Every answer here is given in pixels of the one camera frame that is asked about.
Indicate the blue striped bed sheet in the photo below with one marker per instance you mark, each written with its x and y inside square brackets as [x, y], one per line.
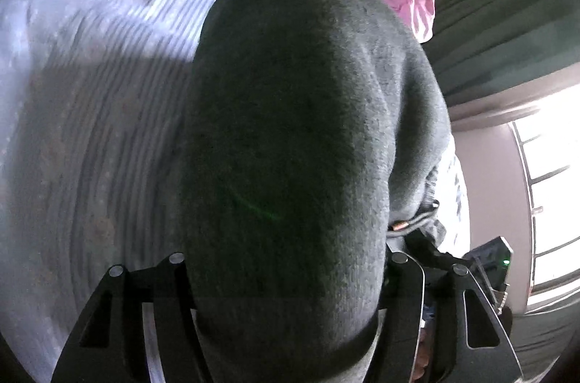
[99, 93]

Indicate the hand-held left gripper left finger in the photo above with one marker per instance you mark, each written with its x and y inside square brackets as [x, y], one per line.
[177, 279]

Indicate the barred window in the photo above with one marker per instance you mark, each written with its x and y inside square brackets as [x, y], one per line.
[550, 192]

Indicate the green curtain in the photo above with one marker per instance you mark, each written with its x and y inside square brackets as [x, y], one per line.
[498, 25]

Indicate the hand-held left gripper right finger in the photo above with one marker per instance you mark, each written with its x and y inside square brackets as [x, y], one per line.
[405, 288]

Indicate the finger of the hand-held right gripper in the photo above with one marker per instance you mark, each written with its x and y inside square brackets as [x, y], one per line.
[446, 258]

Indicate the dark grey pants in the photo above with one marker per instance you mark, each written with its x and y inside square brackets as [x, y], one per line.
[294, 147]

